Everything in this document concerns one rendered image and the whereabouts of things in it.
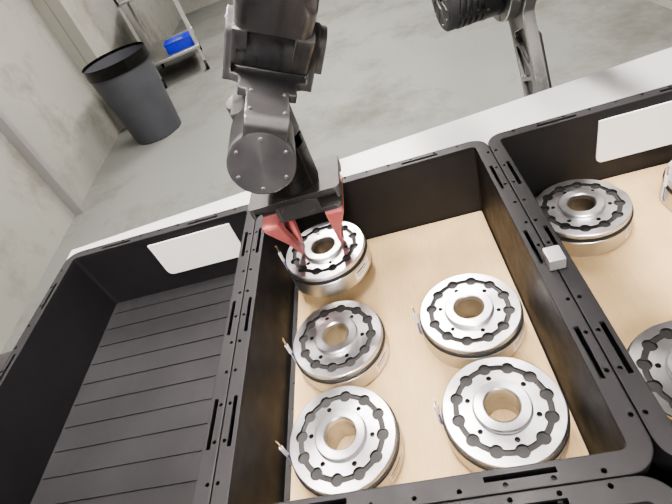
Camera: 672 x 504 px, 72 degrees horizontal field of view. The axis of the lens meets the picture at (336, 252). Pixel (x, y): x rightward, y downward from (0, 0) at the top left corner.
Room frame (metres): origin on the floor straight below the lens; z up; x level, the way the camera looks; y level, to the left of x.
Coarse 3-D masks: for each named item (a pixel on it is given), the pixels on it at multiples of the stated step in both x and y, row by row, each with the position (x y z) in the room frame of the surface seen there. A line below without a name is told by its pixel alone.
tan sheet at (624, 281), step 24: (648, 168) 0.41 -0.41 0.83; (648, 192) 0.37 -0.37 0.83; (648, 216) 0.34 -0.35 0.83; (648, 240) 0.30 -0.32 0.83; (576, 264) 0.31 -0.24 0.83; (600, 264) 0.30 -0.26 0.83; (624, 264) 0.29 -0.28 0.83; (648, 264) 0.28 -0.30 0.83; (600, 288) 0.27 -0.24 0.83; (624, 288) 0.26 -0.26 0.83; (648, 288) 0.25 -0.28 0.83; (624, 312) 0.24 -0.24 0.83; (648, 312) 0.23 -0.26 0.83; (624, 336) 0.22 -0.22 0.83
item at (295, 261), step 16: (320, 224) 0.48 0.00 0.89; (352, 224) 0.46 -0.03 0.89; (304, 240) 0.47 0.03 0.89; (352, 240) 0.43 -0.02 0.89; (288, 256) 0.45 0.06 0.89; (304, 256) 0.44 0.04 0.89; (336, 256) 0.41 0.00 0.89; (352, 256) 0.40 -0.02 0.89; (304, 272) 0.41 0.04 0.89; (320, 272) 0.40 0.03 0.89; (336, 272) 0.39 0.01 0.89
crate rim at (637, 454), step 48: (480, 144) 0.46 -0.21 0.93; (528, 240) 0.30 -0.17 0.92; (240, 336) 0.32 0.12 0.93; (576, 336) 0.18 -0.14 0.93; (240, 384) 0.26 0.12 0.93; (240, 432) 0.22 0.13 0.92; (624, 432) 0.11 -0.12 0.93; (432, 480) 0.12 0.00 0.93; (480, 480) 0.11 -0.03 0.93; (528, 480) 0.10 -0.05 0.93; (576, 480) 0.09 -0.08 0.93
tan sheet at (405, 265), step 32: (448, 224) 0.46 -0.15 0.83; (480, 224) 0.43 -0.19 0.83; (384, 256) 0.45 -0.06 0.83; (416, 256) 0.42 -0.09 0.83; (448, 256) 0.40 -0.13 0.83; (480, 256) 0.38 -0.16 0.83; (352, 288) 0.42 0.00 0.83; (384, 288) 0.39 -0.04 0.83; (416, 288) 0.37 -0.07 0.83; (512, 288) 0.32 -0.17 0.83; (384, 320) 0.35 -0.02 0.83; (416, 352) 0.29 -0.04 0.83; (384, 384) 0.27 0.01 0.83; (416, 384) 0.25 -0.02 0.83; (416, 416) 0.22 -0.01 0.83; (512, 416) 0.19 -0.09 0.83; (416, 448) 0.19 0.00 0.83; (448, 448) 0.18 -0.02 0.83; (576, 448) 0.14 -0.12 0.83; (416, 480) 0.17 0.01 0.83
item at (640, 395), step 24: (648, 96) 0.41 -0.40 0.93; (552, 120) 0.44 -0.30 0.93; (576, 120) 0.43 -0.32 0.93; (504, 168) 0.40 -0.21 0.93; (528, 192) 0.34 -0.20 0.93; (528, 216) 0.31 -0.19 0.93; (576, 288) 0.22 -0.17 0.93; (600, 312) 0.19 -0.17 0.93; (600, 336) 0.17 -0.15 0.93; (624, 360) 0.15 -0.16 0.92; (624, 384) 0.13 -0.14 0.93; (648, 408) 0.11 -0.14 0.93; (648, 432) 0.10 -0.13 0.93
